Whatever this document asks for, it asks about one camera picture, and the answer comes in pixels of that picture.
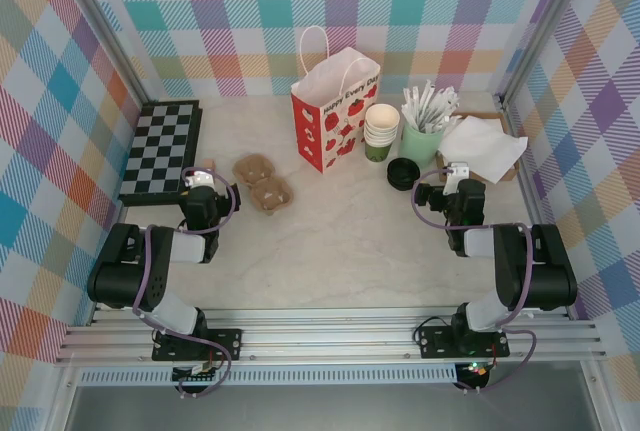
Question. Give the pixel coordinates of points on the brown pulp cup carrier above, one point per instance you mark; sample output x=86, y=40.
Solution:
x=260, y=186

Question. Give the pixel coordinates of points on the black plastic cup lid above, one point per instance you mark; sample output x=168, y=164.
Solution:
x=403, y=185
x=402, y=169
x=400, y=188

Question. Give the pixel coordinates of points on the red white paper bag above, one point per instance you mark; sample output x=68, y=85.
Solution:
x=340, y=141

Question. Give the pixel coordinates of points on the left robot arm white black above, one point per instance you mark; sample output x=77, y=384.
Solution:
x=120, y=276

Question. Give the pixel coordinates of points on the brown cardboard napkin box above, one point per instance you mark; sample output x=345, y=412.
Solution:
x=510, y=173

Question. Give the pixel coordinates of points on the white paper napkin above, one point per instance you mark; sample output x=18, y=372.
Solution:
x=480, y=151

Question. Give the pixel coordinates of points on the black white chess board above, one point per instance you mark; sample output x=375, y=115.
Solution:
x=155, y=151

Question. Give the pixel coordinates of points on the mint green straw holder cup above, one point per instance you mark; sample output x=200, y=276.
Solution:
x=420, y=151

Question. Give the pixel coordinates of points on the paper wrapped straw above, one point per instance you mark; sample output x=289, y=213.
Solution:
x=440, y=103
x=452, y=122
x=416, y=103
x=428, y=98
x=451, y=112
x=408, y=101
x=447, y=105

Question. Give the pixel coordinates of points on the small circuit board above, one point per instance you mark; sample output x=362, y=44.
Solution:
x=475, y=368
x=197, y=373

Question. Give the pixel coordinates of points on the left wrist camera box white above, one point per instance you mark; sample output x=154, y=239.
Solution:
x=202, y=180

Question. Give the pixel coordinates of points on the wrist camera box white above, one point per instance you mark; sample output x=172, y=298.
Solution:
x=202, y=180
x=456, y=176

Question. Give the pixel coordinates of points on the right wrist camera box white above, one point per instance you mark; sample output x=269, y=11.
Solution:
x=456, y=176

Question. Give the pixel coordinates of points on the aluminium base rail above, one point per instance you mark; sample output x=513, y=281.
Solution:
x=325, y=336

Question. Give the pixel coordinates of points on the aluminium frame post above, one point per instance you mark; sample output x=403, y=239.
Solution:
x=545, y=21
x=110, y=31

